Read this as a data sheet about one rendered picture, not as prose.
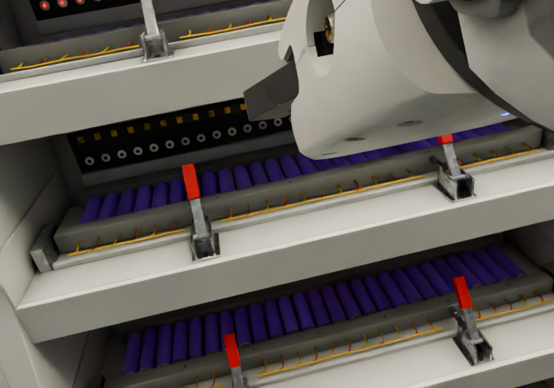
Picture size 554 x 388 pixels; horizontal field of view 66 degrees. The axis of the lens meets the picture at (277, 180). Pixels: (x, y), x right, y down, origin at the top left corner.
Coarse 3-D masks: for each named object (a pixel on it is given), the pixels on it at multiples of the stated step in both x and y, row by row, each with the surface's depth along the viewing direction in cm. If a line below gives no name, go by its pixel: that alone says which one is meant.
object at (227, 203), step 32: (384, 160) 49; (416, 160) 49; (480, 160) 48; (224, 192) 48; (256, 192) 47; (288, 192) 48; (320, 192) 48; (352, 192) 47; (96, 224) 46; (128, 224) 46; (160, 224) 47
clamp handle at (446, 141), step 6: (444, 138) 44; (450, 138) 44; (444, 144) 45; (450, 144) 45; (444, 150) 45; (450, 150) 44; (450, 156) 44; (450, 162) 44; (456, 162) 44; (450, 168) 44; (456, 168) 44; (450, 174) 44; (456, 174) 44
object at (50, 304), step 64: (512, 128) 57; (512, 192) 44; (0, 256) 39; (64, 256) 46; (128, 256) 44; (256, 256) 41; (320, 256) 43; (384, 256) 44; (64, 320) 41; (128, 320) 42
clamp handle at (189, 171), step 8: (184, 168) 43; (192, 168) 43; (184, 176) 42; (192, 176) 43; (192, 184) 42; (192, 192) 42; (192, 200) 42; (192, 208) 42; (200, 208) 42; (200, 216) 42; (200, 224) 42; (200, 232) 42
